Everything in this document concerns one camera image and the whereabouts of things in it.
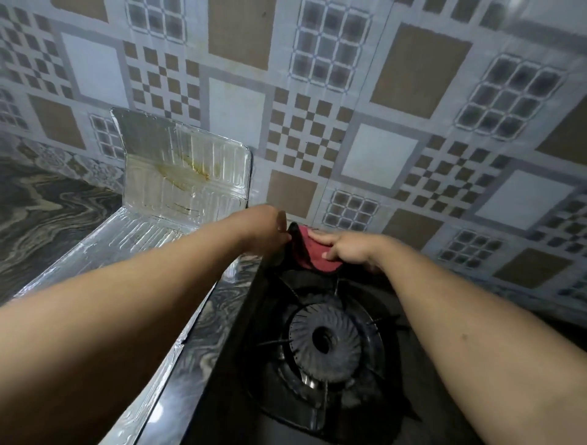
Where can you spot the person's left hand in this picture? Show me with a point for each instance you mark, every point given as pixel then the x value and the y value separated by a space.
pixel 263 229

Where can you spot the person's right hand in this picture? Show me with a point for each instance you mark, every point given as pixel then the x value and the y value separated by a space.
pixel 348 250

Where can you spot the red cleaning cloth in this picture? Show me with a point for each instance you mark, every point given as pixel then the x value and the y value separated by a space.
pixel 312 256

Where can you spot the aluminium foil splash guard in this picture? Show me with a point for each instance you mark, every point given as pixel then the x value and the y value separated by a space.
pixel 183 183

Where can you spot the black gas stove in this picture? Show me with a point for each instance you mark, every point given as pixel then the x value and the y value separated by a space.
pixel 220 403

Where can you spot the person's left forearm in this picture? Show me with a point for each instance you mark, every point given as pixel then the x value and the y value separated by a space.
pixel 114 330

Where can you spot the person's right forearm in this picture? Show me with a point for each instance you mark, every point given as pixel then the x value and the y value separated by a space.
pixel 495 357

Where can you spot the black burner grate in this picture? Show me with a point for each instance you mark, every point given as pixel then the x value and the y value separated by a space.
pixel 275 343

